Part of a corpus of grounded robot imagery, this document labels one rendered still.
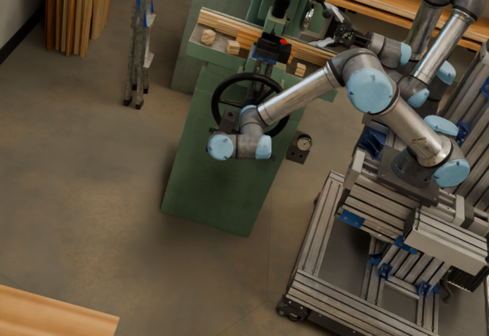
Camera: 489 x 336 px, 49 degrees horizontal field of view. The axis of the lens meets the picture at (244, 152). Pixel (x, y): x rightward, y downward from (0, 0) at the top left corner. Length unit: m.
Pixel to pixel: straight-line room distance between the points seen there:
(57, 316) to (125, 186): 1.22
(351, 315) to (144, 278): 0.86
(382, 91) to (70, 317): 1.03
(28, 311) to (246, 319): 1.04
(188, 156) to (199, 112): 0.23
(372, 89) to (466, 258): 0.75
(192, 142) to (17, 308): 1.06
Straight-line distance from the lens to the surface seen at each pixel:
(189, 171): 2.40
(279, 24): 2.12
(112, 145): 2.90
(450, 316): 2.56
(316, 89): 1.68
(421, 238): 1.95
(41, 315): 1.58
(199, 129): 2.26
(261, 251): 2.60
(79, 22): 3.48
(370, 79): 1.51
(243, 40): 2.13
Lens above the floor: 1.85
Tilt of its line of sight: 36 degrees down
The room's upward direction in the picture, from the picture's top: 21 degrees clockwise
